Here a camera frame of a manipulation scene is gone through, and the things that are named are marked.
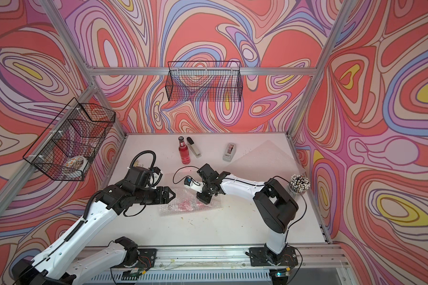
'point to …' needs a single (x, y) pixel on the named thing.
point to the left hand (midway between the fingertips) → (172, 196)
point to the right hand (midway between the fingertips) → (201, 199)
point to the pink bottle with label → (184, 205)
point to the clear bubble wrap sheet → (188, 193)
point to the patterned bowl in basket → (74, 167)
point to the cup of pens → (298, 184)
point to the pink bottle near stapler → (183, 151)
